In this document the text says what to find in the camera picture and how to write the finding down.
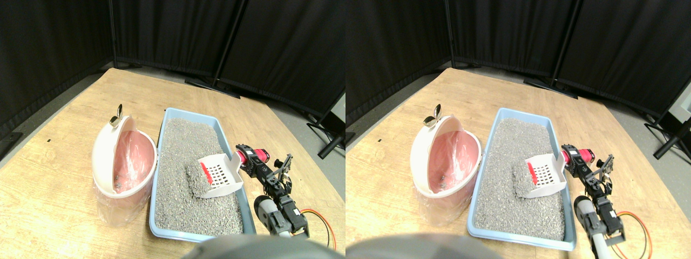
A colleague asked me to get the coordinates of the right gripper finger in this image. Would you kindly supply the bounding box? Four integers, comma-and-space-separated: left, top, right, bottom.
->
560, 144, 580, 163
235, 144, 255, 163

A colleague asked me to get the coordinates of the white shelf unit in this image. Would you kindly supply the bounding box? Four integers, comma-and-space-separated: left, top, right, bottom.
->
667, 81, 691, 117

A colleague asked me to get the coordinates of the white scoop with red handle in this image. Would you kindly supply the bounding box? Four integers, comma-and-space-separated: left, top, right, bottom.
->
525, 149, 596, 199
198, 148, 270, 199

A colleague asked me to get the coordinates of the white bin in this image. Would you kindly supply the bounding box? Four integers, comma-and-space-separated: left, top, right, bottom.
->
409, 105, 482, 227
91, 104, 158, 227

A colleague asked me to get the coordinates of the orange wire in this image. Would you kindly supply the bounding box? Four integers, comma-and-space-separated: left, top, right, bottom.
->
610, 210, 653, 259
300, 208, 338, 250

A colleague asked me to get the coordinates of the black bracket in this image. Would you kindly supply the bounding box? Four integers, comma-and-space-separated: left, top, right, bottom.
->
594, 154, 615, 184
273, 154, 294, 184

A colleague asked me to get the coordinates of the blue litter tray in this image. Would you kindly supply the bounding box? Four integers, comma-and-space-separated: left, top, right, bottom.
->
149, 107, 258, 242
467, 107, 577, 252

